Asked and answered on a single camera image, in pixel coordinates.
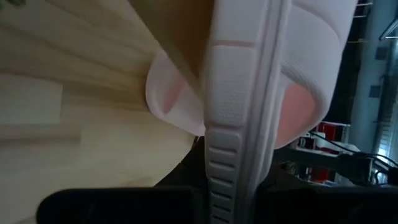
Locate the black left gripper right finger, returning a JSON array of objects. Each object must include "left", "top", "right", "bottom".
[{"left": 254, "top": 169, "right": 398, "bottom": 224}]

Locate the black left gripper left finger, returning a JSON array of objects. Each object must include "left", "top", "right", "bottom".
[{"left": 35, "top": 136, "right": 208, "bottom": 224}]

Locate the pink slide sandal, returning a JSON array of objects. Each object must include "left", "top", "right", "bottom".
[
  {"left": 145, "top": 51, "right": 206, "bottom": 137},
  {"left": 201, "top": 0, "right": 358, "bottom": 224}
]

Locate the red cart with black top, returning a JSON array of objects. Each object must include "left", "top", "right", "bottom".
[{"left": 306, "top": 121, "right": 352, "bottom": 184}]

